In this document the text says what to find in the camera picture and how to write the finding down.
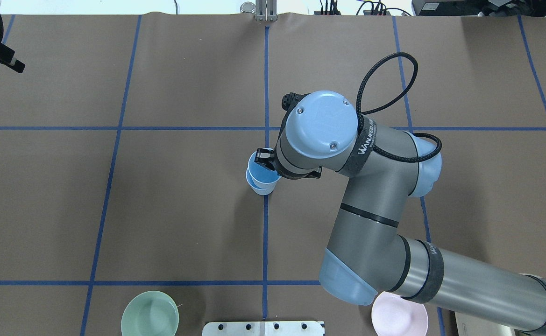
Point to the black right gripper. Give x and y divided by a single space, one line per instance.
266 159

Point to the light blue cup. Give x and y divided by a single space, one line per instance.
255 188
261 176

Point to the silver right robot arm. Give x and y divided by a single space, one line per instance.
365 254

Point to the green plastic bowl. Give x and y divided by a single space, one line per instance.
151 313

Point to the pink plastic bowl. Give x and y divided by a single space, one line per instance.
392 315

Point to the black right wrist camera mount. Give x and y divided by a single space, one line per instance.
290 101

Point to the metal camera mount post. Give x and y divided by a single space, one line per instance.
263 10

